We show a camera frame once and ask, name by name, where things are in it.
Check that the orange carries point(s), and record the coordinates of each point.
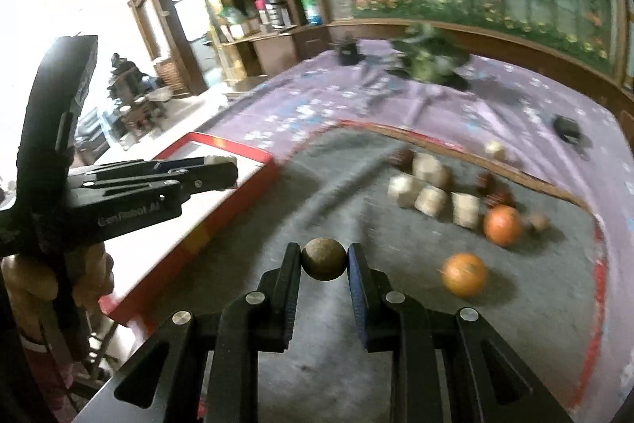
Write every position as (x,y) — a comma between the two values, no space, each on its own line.
(464,275)
(502,225)

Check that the green white plastic bottle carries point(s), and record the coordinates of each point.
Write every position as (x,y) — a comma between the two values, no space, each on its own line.
(312,13)

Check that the red jujube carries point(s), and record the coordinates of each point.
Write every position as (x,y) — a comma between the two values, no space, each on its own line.
(402,160)
(485,183)
(500,197)

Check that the wooden chair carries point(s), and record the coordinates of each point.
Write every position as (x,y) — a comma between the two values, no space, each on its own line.
(136,97)

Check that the red jujube left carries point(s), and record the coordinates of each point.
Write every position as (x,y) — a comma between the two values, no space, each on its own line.
(402,160)

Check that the red jujube lower right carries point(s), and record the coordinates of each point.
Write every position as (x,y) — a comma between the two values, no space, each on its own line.
(500,197)

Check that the green leafy potted plant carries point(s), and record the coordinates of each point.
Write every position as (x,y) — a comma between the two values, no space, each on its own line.
(429,55)

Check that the grey felt mat red border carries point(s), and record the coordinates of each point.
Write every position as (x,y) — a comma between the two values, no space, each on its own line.
(539,293)

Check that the person hand holding left gripper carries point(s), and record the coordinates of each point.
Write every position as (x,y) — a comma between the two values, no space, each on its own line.
(31,286)

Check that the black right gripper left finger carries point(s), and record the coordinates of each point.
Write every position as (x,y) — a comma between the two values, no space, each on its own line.
(258,321)

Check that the small brown longan at right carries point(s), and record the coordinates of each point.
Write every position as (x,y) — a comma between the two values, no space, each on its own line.
(538,222)

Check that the beige cube on tablecloth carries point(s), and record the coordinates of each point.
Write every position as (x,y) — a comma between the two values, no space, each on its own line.
(496,151)

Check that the black thermos flask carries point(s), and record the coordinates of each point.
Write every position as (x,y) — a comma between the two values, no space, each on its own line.
(278,13)

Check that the black small device with strap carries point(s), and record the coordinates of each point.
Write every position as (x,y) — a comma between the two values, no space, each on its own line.
(569,132)

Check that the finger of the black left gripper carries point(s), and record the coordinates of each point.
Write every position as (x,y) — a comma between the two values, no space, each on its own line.
(195,177)
(122,170)

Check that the beige hexagonal cube top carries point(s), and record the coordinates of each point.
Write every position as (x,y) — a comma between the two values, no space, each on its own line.
(429,169)

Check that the wooden side cabinet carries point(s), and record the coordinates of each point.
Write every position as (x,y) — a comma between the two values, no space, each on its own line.
(278,51)

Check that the red jujube upper right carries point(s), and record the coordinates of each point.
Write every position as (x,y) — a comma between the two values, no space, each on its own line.
(485,183)

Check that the beige hexagonal cube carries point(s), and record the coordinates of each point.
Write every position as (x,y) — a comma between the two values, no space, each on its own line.
(429,169)
(404,189)

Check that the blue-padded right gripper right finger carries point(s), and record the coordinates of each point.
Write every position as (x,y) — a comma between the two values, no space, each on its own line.
(390,321)

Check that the purple floral tablecloth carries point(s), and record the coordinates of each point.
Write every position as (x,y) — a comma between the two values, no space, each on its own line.
(515,92)

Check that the brown round longan fruit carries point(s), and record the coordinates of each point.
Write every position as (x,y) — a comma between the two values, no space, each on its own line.
(324,259)

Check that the red white shallow box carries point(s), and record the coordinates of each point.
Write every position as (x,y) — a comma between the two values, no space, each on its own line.
(147,261)

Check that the black cylindrical holder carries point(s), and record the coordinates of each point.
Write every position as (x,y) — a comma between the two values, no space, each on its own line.
(347,51)

